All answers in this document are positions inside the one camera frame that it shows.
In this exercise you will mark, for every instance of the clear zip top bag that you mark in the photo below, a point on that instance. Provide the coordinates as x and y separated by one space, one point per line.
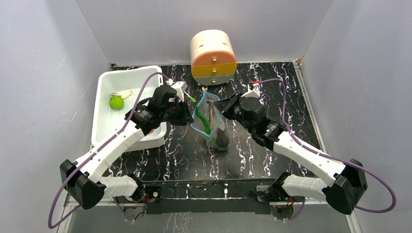
203 109

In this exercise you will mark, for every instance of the green toy chili pepper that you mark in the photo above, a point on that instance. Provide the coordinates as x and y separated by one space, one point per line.
203 120

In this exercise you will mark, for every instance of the grey toy fish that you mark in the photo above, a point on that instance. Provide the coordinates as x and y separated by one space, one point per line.
211 115

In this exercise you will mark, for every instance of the green white pen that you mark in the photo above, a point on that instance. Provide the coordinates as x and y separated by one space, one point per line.
193 100

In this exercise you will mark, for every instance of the round orange drawer cabinet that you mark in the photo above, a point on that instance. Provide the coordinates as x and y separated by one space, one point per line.
213 60

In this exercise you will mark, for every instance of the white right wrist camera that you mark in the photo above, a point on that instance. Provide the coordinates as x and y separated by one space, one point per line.
253 92

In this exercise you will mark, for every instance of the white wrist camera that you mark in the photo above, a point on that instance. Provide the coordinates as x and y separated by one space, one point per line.
253 92
179 86

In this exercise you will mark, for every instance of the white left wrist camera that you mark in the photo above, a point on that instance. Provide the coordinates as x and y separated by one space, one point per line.
179 86

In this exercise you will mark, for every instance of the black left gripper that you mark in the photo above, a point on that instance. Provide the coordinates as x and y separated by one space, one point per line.
186 118

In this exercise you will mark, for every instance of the cream toy garlic piece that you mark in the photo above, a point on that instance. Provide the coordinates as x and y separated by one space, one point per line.
127 95

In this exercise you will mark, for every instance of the white plastic bin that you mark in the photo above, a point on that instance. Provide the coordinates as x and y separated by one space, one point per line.
107 121

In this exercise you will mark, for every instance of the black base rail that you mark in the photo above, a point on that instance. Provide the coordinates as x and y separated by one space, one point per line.
212 196

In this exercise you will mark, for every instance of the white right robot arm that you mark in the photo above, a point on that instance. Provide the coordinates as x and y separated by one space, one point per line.
339 184

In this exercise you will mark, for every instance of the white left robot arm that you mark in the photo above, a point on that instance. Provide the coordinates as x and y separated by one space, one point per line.
84 179

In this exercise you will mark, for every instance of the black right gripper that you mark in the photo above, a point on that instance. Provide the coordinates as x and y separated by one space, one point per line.
227 105

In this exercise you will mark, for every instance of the green toy apple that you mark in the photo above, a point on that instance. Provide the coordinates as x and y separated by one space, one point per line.
116 102

